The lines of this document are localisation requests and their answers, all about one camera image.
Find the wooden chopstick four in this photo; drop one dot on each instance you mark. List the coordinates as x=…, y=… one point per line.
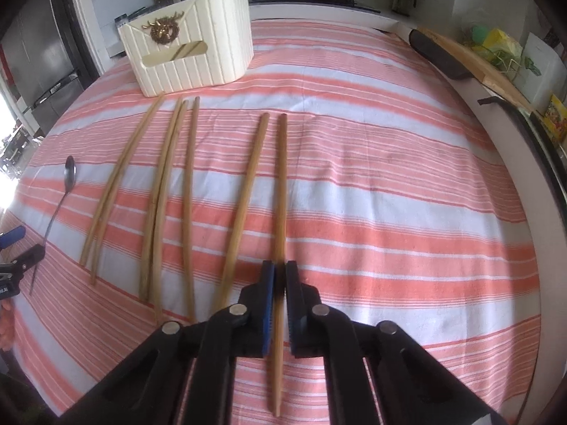
x=163, y=183

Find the wooden chopstick one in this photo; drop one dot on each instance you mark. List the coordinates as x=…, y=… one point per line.
x=127, y=152

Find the white spice jar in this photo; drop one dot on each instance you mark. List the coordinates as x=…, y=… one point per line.
x=121, y=20

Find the wooden chopstick seven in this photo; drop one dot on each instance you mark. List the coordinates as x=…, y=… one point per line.
x=279, y=259

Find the yellow seasoning box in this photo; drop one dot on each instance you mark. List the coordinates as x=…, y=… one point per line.
x=555, y=119

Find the wooden chopstick six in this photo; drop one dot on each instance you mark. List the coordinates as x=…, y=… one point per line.
x=228, y=275

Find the white knife block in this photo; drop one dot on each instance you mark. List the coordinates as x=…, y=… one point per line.
x=541, y=73

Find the yellow green plastic bag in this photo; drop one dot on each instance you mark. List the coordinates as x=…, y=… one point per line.
x=500, y=50

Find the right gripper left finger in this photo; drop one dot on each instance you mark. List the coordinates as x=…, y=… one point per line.
x=184, y=374

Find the grey refrigerator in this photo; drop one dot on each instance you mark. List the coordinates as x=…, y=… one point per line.
x=47, y=58

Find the wooden chopstick five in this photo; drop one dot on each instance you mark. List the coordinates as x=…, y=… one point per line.
x=187, y=212

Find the pink striped tablecloth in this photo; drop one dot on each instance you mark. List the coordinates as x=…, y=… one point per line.
x=399, y=207

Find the wooden chopstick two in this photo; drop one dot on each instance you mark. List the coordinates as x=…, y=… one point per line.
x=106, y=230

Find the wooden chopstick eight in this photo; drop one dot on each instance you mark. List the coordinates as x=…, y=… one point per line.
x=190, y=49

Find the person left hand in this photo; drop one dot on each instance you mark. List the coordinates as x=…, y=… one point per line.
x=7, y=325

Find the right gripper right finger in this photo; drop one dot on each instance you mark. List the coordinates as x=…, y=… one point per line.
x=376, y=374

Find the cream utensil holder box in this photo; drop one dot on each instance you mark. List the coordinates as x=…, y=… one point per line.
x=150, y=41

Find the large steel spoon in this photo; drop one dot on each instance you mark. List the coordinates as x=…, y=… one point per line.
x=69, y=179

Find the wooden cutting board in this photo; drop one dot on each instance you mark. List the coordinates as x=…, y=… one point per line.
x=458, y=63

